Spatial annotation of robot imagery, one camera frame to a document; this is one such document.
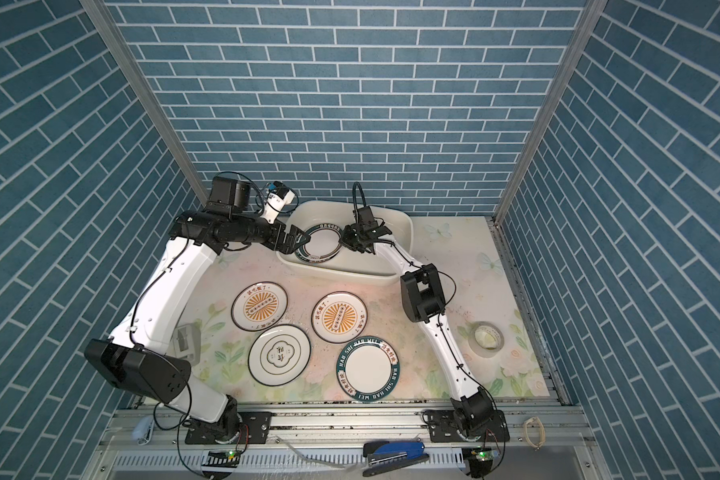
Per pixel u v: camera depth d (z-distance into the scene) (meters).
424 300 0.69
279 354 0.85
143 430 0.71
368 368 0.83
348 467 0.69
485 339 0.89
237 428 0.72
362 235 0.88
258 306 0.96
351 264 1.05
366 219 0.90
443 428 0.73
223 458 0.72
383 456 0.68
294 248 0.66
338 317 0.94
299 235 0.66
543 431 0.72
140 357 0.40
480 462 0.71
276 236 0.64
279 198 0.65
